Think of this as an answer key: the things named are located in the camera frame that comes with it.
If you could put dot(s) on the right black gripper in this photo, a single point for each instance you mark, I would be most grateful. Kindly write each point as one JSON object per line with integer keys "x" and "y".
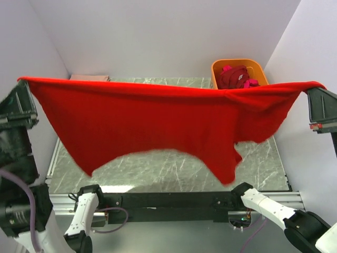
{"x": 322, "y": 106}

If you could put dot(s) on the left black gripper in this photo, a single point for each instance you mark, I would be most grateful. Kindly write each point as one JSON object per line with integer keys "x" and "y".
{"x": 19, "y": 106}

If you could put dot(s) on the bright red t-shirt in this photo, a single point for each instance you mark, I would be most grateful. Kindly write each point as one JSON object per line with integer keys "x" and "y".
{"x": 98, "y": 122}

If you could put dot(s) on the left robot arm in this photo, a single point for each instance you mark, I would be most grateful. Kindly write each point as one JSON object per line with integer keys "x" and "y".
{"x": 27, "y": 213}

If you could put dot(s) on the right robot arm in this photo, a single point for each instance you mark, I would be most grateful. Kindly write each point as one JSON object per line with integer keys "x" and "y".
{"x": 305, "y": 230}

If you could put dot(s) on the folded pink graphic t-shirt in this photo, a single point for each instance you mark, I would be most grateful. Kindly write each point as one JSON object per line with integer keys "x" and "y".
{"x": 104, "y": 78}

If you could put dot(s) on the orange plastic basket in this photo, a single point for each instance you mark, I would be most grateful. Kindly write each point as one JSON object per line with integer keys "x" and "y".
{"x": 254, "y": 70}

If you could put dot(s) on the maroon t-shirt with pink collar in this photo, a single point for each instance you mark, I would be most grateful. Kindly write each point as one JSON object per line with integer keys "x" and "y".
{"x": 235, "y": 78}

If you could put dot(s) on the black base crossbar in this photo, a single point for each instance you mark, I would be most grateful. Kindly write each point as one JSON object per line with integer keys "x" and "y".
{"x": 176, "y": 206}

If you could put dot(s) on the aluminium rail frame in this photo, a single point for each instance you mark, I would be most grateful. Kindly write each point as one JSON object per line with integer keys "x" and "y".
{"x": 173, "y": 171}

